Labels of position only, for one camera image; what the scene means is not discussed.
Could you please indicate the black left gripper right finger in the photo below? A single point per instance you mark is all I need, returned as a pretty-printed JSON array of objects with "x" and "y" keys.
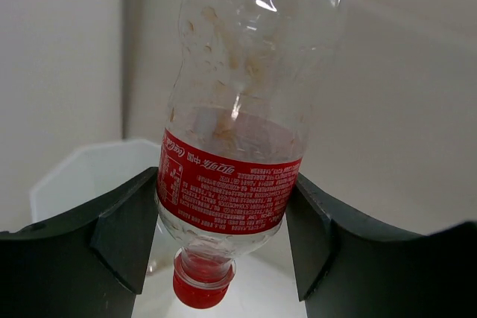
[{"x": 349, "y": 264}]

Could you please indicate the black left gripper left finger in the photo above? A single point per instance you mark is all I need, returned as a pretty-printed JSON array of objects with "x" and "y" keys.
[{"x": 90, "y": 261}]

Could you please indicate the clear bottle red label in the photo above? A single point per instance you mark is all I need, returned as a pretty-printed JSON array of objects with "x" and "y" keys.
[{"x": 237, "y": 129}]

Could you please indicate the translucent white plastic bin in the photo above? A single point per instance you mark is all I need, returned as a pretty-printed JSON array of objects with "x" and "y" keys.
[{"x": 264, "y": 285}]

